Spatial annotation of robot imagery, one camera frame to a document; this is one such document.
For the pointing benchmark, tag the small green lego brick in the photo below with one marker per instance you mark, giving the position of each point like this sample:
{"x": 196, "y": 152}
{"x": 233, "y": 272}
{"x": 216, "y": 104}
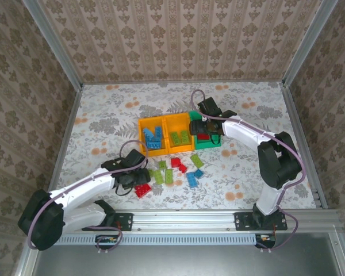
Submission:
{"x": 161, "y": 164}
{"x": 151, "y": 173}

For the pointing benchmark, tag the green plastic bin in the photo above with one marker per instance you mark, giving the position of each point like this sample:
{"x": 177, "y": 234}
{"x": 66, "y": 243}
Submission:
{"x": 207, "y": 146}

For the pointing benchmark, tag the orange plastic bin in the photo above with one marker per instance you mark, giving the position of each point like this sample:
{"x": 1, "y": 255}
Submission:
{"x": 145, "y": 123}
{"x": 175, "y": 122}

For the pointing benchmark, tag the small red lego brick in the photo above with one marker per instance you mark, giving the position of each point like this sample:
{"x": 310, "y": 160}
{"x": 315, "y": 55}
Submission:
{"x": 183, "y": 168}

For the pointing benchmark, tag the small blue lego brick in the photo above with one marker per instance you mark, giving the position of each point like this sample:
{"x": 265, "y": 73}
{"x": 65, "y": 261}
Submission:
{"x": 199, "y": 173}

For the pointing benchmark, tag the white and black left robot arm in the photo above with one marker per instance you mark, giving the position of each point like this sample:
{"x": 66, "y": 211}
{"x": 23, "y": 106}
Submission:
{"x": 83, "y": 184}

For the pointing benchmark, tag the floral patterned table covering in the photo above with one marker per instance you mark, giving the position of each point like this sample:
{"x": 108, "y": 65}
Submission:
{"x": 118, "y": 109}

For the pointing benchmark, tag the grey sheet metal panel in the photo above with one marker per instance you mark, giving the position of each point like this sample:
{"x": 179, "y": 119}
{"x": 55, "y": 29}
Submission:
{"x": 175, "y": 261}

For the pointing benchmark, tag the thin aluminium back rail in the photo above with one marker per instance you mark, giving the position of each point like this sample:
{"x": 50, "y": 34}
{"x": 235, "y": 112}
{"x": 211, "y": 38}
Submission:
{"x": 184, "y": 82}

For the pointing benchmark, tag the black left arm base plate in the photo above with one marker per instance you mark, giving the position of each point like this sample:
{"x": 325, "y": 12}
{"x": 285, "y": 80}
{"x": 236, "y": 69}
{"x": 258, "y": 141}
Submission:
{"x": 126, "y": 221}

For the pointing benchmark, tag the long aluminium mounting rail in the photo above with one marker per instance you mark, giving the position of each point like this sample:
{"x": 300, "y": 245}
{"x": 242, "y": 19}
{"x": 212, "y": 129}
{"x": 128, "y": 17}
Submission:
{"x": 184, "y": 220}

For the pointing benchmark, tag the aluminium side rail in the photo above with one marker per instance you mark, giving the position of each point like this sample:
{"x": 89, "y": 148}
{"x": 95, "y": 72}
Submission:
{"x": 297, "y": 120}
{"x": 71, "y": 120}

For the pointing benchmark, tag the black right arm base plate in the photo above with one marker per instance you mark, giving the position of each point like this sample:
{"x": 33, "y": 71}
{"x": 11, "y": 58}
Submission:
{"x": 241, "y": 221}

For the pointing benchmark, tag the aluminium frame post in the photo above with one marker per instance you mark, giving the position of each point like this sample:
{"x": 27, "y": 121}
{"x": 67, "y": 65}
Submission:
{"x": 57, "y": 46}
{"x": 305, "y": 46}

